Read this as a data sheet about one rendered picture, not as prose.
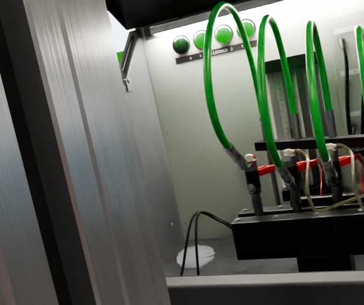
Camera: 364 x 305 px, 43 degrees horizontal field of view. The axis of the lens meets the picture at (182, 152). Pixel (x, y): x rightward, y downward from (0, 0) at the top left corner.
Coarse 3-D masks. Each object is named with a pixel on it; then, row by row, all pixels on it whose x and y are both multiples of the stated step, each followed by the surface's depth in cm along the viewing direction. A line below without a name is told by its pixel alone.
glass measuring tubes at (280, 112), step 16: (272, 64) 113; (288, 64) 112; (304, 64) 111; (272, 80) 115; (304, 80) 113; (272, 96) 116; (304, 96) 113; (320, 96) 112; (272, 112) 119; (288, 112) 115; (304, 112) 114; (320, 112) 112; (288, 128) 118; (304, 128) 115; (304, 160) 118; (288, 192) 118
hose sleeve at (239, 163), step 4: (232, 144) 83; (232, 148) 83; (228, 152) 84; (232, 152) 84; (236, 152) 85; (232, 156) 85; (236, 156) 85; (240, 156) 87; (236, 160) 87; (240, 160) 87; (244, 160) 89; (236, 164) 88; (240, 164) 88
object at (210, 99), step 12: (216, 12) 86; (240, 24) 103; (204, 48) 79; (204, 60) 78; (252, 60) 108; (204, 72) 77; (252, 72) 110; (204, 84) 77; (216, 120) 78; (216, 132) 79; (228, 144) 82
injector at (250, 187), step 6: (252, 162) 94; (246, 168) 95; (252, 168) 94; (246, 174) 95; (252, 174) 94; (258, 174) 95; (246, 180) 96; (252, 180) 95; (258, 180) 95; (252, 186) 93; (258, 186) 95; (252, 192) 94; (258, 192) 95; (252, 198) 96; (258, 198) 96; (258, 204) 96; (258, 210) 96
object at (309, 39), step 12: (312, 24) 83; (312, 36) 80; (312, 48) 78; (312, 60) 76; (312, 72) 75; (324, 72) 97; (312, 84) 75; (324, 84) 98; (312, 96) 74; (324, 96) 98; (312, 108) 74; (312, 120) 75; (336, 132) 100; (324, 144) 75; (324, 156) 77; (324, 168) 81; (336, 180) 86
